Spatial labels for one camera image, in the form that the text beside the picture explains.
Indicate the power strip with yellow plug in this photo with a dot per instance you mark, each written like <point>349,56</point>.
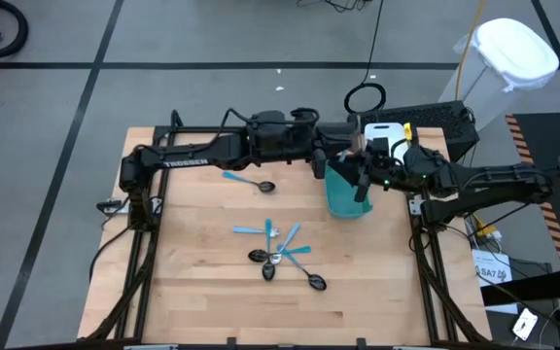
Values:
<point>486,231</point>

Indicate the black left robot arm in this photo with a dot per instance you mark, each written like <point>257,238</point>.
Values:
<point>187,158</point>

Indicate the black aluminium table frame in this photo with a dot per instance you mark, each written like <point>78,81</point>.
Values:
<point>140,311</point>

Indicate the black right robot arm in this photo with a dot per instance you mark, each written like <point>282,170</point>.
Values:
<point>494,177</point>

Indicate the white lidded trash can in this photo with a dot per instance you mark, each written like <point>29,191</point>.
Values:
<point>513,53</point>

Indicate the white paper sign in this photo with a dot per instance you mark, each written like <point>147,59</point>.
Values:
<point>491,272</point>

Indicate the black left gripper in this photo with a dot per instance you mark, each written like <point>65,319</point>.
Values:
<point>304,141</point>

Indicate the black mat with hazard stripes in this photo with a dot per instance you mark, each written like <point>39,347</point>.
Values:
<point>542,136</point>

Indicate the black floor stand bar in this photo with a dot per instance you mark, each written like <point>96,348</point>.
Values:
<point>528,291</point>

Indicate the black frame clamp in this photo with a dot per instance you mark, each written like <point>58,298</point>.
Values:
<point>360,343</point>
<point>232,343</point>

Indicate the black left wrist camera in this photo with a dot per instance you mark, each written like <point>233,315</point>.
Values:
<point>268,129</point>

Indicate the silver aluminium bracket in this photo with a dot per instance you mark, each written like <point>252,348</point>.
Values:
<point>151,347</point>
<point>413,347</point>

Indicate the white plastic bin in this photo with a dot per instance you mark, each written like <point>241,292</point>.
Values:
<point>382,130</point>

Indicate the teal plastic bin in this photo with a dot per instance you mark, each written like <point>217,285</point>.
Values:
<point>343,204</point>

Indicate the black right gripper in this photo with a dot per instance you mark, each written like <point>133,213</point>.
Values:
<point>387,172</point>

